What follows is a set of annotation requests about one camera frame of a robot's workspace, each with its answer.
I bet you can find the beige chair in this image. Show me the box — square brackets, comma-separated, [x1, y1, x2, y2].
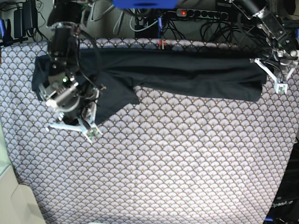
[0, 130, 45, 224]

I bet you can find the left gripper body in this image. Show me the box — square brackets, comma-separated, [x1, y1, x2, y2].
[263, 44, 299, 79]

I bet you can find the dark navy T-shirt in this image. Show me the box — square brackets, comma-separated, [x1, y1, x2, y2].
[31, 48, 268, 126]

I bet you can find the black power strip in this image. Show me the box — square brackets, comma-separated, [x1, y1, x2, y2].
[175, 8, 229, 21]

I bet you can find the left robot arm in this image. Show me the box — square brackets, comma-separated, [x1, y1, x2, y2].
[229, 0, 299, 93]

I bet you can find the fan-patterned table cloth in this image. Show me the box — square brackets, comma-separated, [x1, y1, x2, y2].
[0, 42, 299, 224]

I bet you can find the black power adapter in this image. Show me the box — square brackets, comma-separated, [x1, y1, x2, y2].
[14, 0, 38, 38]

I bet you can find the black OpenArm box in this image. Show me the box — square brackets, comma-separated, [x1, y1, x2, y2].
[264, 142, 299, 224]

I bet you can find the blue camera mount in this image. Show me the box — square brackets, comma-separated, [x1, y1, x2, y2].
[113, 0, 178, 9]

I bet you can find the blue clamp handle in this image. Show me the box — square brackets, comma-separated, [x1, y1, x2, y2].
[157, 17, 163, 39]

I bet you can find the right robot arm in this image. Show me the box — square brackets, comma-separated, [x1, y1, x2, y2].
[38, 0, 106, 142]

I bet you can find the red table clamp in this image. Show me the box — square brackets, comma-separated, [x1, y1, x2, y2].
[158, 39, 166, 50]

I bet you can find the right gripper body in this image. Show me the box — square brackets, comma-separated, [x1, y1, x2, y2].
[38, 74, 103, 126]

